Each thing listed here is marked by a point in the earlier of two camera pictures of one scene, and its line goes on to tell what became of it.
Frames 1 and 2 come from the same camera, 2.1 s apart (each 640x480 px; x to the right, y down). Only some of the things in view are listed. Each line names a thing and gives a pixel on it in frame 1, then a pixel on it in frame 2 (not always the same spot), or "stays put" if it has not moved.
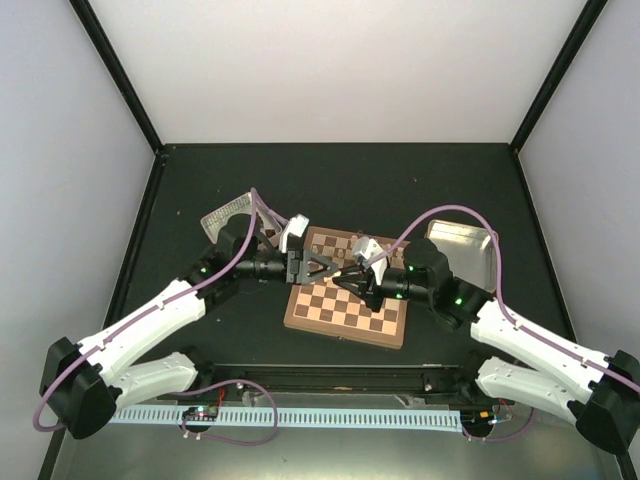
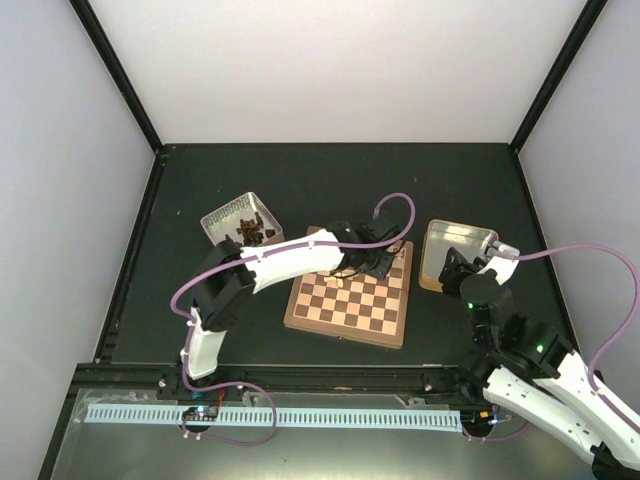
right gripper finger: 360,270 -> 453,258
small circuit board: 203,413 stays put
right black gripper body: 377,299 -> 451,287
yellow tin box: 470,250 stays put
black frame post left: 88,20 stays put
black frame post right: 569,49 stays put
